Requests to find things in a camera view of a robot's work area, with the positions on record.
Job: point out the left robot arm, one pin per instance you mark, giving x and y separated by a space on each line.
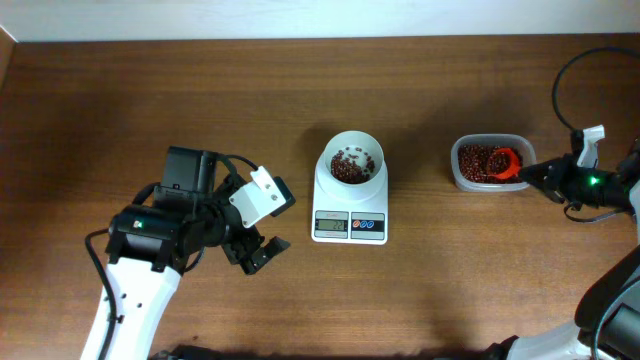
140 277

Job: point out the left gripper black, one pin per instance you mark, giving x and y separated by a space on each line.
248 241

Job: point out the orange measuring scoop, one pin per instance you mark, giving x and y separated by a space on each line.
503 163

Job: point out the clear plastic bean container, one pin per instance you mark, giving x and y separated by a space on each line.
522 145

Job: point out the red beans pile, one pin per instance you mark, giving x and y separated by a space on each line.
473 159

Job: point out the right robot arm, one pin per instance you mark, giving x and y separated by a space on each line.
605 324

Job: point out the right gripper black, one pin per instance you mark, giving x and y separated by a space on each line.
560 169

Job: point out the white round bowl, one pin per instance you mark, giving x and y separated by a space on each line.
354 138

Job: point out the red beans in bowl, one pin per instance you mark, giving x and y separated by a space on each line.
352 165

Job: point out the white digital kitchen scale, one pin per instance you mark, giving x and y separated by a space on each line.
350 213

